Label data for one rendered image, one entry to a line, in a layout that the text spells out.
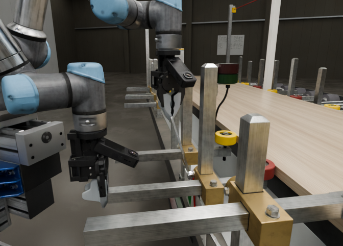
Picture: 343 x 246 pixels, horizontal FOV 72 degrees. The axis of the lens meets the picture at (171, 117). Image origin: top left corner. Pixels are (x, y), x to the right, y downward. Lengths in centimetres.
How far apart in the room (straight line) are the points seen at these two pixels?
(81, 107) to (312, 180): 57
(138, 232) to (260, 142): 23
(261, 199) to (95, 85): 39
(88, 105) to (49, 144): 28
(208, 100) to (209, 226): 33
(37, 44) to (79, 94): 44
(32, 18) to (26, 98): 46
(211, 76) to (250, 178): 29
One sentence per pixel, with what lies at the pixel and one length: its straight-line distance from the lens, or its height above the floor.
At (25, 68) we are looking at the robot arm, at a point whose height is 117.
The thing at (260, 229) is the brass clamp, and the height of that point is 96.
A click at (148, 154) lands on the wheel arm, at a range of 87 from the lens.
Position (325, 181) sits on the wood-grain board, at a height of 90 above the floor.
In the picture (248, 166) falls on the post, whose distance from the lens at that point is 42.
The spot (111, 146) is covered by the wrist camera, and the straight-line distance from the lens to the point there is 59.
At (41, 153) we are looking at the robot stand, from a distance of 78.
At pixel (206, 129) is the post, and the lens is 64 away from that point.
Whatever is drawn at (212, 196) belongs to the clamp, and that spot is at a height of 85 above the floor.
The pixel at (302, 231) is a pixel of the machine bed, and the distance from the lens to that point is 72.
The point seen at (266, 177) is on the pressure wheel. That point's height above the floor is 88.
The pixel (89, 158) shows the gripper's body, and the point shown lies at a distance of 59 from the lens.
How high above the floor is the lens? 120
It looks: 15 degrees down
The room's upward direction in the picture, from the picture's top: straight up
